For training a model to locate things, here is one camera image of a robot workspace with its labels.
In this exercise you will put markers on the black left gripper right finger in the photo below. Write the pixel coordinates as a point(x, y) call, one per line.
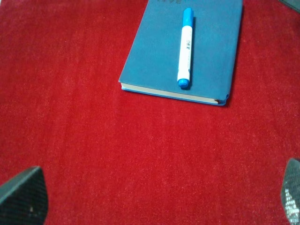
point(290, 191)

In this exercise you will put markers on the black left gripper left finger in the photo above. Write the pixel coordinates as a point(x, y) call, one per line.
point(24, 198)

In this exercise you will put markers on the white blue marker pen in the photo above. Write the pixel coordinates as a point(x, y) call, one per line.
point(183, 77)

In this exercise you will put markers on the blue hardcover notebook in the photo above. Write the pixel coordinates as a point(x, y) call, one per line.
point(152, 64)

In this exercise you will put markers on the red velvet tablecloth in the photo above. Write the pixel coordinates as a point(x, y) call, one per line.
point(112, 157)

